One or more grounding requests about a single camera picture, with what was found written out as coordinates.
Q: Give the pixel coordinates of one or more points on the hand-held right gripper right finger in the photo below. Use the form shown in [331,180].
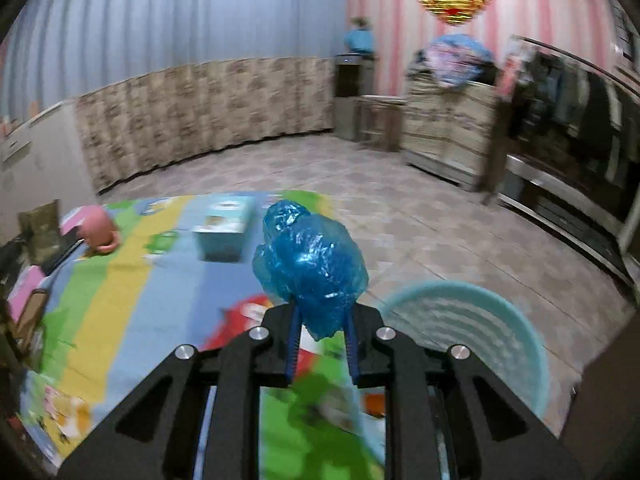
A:
[351,350]

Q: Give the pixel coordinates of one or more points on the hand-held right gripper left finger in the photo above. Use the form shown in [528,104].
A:
[294,350]

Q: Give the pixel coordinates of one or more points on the grey brown paper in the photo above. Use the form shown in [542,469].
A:
[40,227]

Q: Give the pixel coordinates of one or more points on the blue plastic bag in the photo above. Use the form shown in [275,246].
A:
[310,260]

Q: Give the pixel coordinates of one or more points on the light blue plastic basket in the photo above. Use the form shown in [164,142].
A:
[475,320]

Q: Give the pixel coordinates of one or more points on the brown cardboard box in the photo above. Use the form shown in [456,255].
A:
[32,322]

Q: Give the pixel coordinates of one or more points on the pink round toy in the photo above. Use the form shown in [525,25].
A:
[100,230]

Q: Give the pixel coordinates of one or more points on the white cabinet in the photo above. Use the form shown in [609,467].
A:
[45,170]

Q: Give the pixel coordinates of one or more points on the colourful cartoon play mat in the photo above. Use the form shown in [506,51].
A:
[125,285]

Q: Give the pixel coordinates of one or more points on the light blue carton box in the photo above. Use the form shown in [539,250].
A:
[222,240]

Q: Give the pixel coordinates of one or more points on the wooden stool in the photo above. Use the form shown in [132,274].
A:
[380,120]

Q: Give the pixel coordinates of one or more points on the cloth covered cabinet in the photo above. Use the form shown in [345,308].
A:
[445,130]

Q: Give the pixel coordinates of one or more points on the grey water dispenser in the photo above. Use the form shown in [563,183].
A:
[352,100]

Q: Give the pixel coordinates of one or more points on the low metal bench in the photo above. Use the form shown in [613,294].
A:
[560,200]

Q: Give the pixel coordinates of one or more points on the blue and floral curtain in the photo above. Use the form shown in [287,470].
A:
[175,60]

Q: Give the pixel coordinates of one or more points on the pile of clothes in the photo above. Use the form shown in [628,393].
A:
[455,60]

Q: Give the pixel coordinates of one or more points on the doll in blue clothes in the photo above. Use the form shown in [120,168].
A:
[360,37]

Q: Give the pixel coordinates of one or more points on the row of hanging clothes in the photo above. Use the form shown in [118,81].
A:
[575,110]

